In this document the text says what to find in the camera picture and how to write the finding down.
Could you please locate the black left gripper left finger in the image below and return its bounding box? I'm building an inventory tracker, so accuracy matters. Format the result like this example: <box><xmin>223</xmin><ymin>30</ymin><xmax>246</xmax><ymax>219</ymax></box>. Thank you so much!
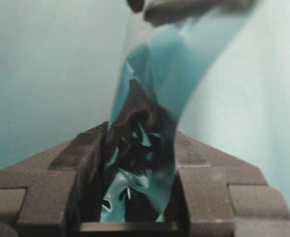
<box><xmin>0</xmin><ymin>123</ymin><xmax>107</xmax><ymax>237</ymax></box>

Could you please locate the lattice finger of the black right gripper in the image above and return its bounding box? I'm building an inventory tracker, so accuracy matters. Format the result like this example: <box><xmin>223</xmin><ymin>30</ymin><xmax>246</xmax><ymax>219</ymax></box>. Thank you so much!
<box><xmin>126</xmin><ymin>0</ymin><xmax>255</xmax><ymax>26</ymax></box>

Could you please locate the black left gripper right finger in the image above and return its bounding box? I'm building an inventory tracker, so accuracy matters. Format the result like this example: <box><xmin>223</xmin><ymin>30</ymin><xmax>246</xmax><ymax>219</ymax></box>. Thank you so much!
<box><xmin>174</xmin><ymin>132</ymin><xmax>290</xmax><ymax>237</ymax></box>

